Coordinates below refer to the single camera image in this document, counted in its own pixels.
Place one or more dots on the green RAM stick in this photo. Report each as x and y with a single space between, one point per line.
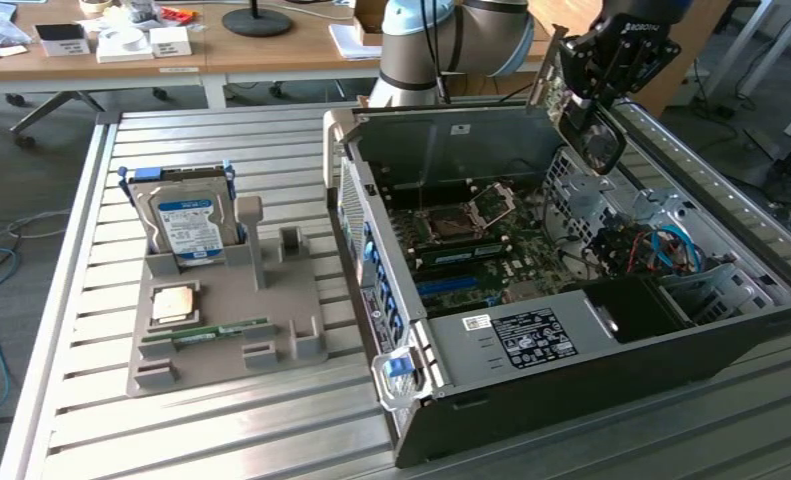
205 332
465 254

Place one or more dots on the wooden desk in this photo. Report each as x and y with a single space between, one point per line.
69 70

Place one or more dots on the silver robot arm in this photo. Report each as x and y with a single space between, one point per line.
429 50

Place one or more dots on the black graphics card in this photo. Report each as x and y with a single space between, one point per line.
596 145

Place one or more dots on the blue board connector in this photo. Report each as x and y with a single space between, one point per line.
490 300

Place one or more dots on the white label card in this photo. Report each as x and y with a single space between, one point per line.
2 51

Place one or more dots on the orange plastic object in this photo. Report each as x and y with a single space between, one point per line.
178 15

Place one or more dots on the beige tape roll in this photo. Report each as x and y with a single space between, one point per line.
94 6

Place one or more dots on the black round stand base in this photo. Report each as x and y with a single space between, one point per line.
257 22

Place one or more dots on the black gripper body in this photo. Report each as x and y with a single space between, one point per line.
638 25

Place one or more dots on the blue case latch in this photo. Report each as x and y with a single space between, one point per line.
395 367

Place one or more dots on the wooden cabinet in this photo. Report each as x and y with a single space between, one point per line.
697 35

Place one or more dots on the flat white box with roll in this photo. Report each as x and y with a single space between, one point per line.
125 47

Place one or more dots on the hard disk in blue carrier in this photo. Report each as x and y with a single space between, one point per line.
182 225

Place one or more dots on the small white box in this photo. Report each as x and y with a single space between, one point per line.
170 42

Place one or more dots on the silver CPU chip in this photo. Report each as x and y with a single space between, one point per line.
171 305

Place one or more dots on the white box with black lid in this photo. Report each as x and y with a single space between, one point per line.
62 40

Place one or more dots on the black open PC case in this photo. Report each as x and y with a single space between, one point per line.
636 380

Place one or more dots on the silver drive cage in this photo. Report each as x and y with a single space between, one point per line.
596 200

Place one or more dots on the green motherboard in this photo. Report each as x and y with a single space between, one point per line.
502 265

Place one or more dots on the brown cardboard box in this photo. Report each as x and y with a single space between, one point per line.
369 22

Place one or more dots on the silver socket cover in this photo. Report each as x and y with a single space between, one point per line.
496 202

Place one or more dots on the CPU socket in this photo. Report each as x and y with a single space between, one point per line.
449 225

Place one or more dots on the grey parts rack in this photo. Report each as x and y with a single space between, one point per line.
235 310

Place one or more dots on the white paper stack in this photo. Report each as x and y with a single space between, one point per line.
355 42

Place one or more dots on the grey power supply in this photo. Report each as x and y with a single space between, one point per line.
456 345

